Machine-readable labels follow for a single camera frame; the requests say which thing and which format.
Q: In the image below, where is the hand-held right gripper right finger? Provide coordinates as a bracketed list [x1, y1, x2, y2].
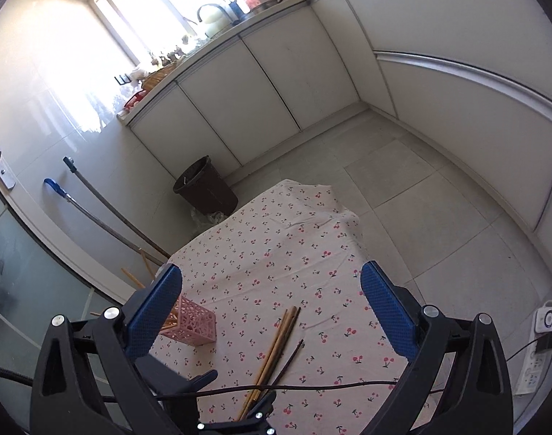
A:
[360, 260, 517, 435]

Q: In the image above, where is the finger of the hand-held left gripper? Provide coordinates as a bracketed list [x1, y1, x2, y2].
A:
[237, 390, 277, 423]
[138, 357, 219, 398]

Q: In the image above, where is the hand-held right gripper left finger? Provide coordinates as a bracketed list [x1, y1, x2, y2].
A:
[30, 263, 186, 435]

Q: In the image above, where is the pink perforated chopstick holder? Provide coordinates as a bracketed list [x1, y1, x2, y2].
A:
[158, 294, 218, 347]

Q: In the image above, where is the dark thin chopstick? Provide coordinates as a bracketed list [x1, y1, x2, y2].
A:
[263, 339, 305, 389]

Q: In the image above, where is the bamboo chopstick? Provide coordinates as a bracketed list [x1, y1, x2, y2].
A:
[237, 309, 289, 421]
[246, 307, 297, 418]
[258, 307, 302, 399]

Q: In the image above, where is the mop pole with blue grip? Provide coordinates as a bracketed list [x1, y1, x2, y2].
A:
[43, 178, 170, 266]

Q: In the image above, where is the clear plastic bag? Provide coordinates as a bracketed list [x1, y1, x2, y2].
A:
[189, 208, 229, 232]

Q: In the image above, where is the steel pole with black cap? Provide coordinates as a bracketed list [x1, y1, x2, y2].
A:
[62, 156, 172, 258]

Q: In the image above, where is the cherry print tablecloth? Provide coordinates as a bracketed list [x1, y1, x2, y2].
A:
[147, 179, 444, 435]

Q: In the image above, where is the brown trash bin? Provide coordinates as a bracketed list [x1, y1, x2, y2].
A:
[173, 155, 239, 215]

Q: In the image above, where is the white power strip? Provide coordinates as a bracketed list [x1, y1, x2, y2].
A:
[514, 333, 552, 395]

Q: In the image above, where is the white timer socket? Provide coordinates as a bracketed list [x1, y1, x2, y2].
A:
[533, 300, 552, 336]

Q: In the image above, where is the white cabinet with drawers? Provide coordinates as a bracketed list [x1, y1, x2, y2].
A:
[298, 0, 552, 245]

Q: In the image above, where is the wicker basket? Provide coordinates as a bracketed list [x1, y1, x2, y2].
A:
[140, 61, 179, 90]

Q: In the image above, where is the white cabinet with doors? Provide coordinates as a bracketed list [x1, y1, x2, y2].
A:
[117, 0, 372, 177]

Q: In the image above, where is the row of windowsill figurines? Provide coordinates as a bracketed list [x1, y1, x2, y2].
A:
[147, 36, 202, 66]

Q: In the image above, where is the pale green jug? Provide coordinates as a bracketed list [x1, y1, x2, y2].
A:
[204, 9, 231, 38]

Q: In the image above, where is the kitchen window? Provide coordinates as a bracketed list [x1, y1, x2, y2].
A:
[88, 0, 254, 66]

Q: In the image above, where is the steel faucet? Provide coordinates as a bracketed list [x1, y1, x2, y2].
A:
[197, 4, 234, 28]

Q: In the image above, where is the thin black cable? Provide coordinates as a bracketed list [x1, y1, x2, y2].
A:
[99, 381, 397, 403]

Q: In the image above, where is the black braided cable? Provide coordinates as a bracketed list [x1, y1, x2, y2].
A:
[0, 364, 34, 384]

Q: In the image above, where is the grey door handle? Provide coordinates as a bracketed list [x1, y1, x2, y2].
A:
[0, 142, 16, 190]

